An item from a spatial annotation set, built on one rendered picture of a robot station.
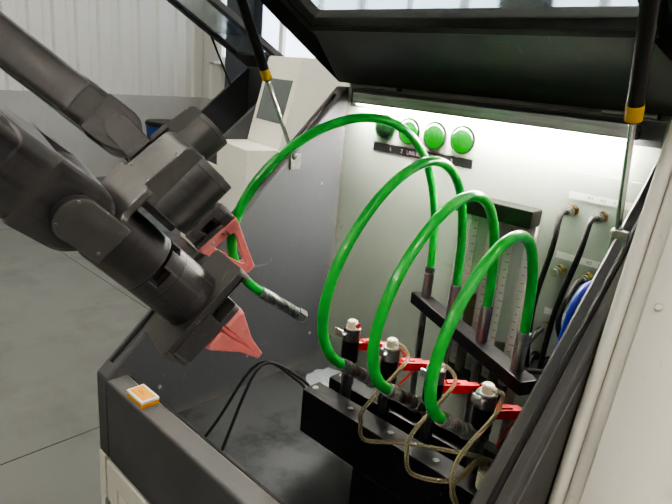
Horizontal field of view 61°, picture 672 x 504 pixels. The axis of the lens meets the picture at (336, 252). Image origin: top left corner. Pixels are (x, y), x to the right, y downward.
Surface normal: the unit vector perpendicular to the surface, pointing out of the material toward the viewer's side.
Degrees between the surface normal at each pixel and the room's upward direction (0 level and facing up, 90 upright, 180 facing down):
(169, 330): 45
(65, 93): 67
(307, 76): 90
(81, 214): 104
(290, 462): 0
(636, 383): 76
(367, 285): 90
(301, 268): 90
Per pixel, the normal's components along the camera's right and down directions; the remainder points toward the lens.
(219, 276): -0.55, -0.61
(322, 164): 0.72, 0.27
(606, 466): -0.65, -0.07
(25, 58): 0.26, 0.04
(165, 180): 0.63, 0.51
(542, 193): -0.69, 0.16
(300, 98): 0.53, 0.30
